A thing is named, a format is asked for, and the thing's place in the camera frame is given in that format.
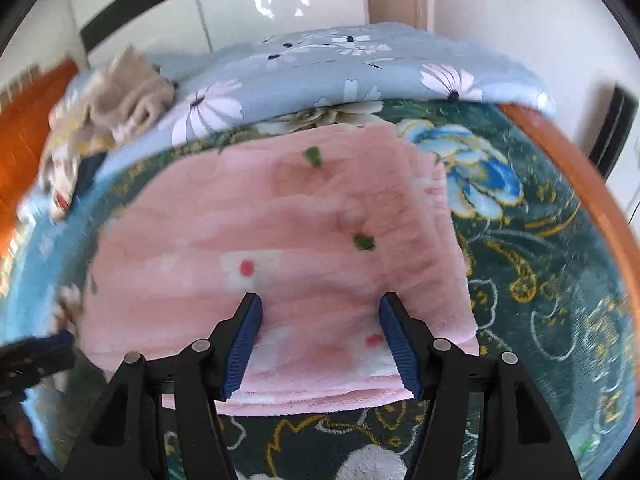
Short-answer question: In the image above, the pink floral fleece garment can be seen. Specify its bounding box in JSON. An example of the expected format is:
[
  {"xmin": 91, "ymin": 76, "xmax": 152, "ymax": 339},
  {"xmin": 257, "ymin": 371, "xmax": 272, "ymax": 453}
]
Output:
[{"xmin": 79, "ymin": 122, "xmax": 478, "ymax": 416}]

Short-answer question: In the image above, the person left hand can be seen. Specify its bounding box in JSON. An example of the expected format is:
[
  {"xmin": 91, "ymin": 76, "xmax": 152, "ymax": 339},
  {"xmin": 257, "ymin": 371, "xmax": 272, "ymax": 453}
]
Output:
[{"xmin": 3, "ymin": 401, "xmax": 40, "ymax": 456}]

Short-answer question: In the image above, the white black glossy wardrobe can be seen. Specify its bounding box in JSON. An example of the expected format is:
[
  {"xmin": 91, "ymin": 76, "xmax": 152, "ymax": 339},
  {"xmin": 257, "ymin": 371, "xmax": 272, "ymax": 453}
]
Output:
[{"xmin": 70, "ymin": 0, "xmax": 369, "ymax": 66}]

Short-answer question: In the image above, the orange wooden headboard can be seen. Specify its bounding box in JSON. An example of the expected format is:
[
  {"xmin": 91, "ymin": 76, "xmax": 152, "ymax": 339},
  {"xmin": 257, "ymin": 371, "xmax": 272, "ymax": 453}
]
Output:
[{"xmin": 1, "ymin": 58, "xmax": 78, "ymax": 254}]

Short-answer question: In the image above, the teal floral bed blanket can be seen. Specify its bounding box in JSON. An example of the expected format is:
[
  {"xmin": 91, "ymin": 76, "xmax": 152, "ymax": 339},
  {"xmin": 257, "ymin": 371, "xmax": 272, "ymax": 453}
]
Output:
[{"xmin": 0, "ymin": 98, "xmax": 637, "ymax": 480}]

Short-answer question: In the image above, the wall switch panel row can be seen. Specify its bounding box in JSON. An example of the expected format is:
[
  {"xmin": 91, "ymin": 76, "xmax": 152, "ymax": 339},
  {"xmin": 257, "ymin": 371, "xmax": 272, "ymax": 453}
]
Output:
[{"xmin": 0, "ymin": 64, "xmax": 41, "ymax": 108}]

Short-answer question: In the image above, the orange wooden footboard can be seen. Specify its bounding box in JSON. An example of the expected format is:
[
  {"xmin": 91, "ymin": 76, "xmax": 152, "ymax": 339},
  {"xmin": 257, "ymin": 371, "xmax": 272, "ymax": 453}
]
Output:
[{"xmin": 497, "ymin": 102, "xmax": 640, "ymax": 306}]

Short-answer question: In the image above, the black wall radiator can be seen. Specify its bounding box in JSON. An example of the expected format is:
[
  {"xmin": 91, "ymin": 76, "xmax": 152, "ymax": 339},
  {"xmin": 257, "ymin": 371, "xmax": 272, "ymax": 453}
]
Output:
[{"xmin": 589, "ymin": 84, "xmax": 639, "ymax": 180}]

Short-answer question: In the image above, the beige car print garment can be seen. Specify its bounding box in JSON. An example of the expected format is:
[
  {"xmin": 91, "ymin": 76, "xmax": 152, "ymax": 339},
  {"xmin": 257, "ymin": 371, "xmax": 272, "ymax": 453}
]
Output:
[{"xmin": 39, "ymin": 145, "xmax": 81, "ymax": 223}]

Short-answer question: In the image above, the black garment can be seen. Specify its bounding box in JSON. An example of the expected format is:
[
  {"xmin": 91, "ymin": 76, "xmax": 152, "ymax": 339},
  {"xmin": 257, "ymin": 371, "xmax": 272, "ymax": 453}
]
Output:
[{"xmin": 74, "ymin": 152, "xmax": 107, "ymax": 198}]

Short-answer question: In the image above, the light blue daisy quilt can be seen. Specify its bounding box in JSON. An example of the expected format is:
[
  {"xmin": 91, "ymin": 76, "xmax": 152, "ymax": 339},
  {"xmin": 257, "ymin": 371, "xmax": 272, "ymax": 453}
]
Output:
[{"xmin": 16, "ymin": 23, "xmax": 555, "ymax": 220}]

